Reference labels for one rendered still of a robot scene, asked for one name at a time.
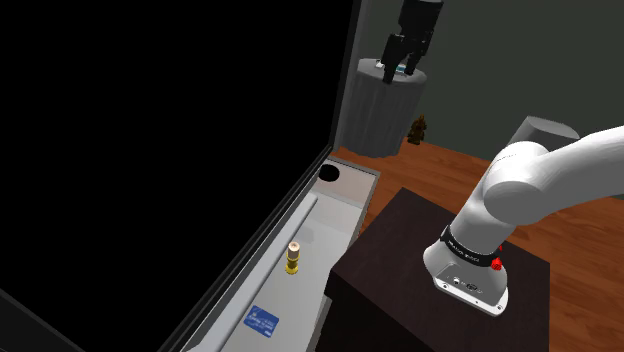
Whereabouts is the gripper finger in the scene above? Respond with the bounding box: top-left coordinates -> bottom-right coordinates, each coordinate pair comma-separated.
404,46 -> 429,77
380,31 -> 407,86

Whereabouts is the round table with grey cloth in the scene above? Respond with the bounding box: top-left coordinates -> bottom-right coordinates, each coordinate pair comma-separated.
337,57 -> 429,159

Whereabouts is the brown figure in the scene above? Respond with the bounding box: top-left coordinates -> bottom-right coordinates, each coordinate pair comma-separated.
407,113 -> 430,146

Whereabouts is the grey low cabinet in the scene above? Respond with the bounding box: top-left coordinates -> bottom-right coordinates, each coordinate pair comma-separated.
184,154 -> 382,352

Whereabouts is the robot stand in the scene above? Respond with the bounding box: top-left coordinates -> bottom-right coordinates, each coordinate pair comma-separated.
315,186 -> 553,352

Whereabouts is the yellow bottle with beige cap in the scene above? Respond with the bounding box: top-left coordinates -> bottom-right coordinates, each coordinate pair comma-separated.
284,241 -> 302,276

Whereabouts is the large black framed window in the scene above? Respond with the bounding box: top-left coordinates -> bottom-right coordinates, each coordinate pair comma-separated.
0,0 -> 365,352

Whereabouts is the blue card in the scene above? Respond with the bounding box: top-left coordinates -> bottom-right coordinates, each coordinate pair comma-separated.
243,304 -> 281,339

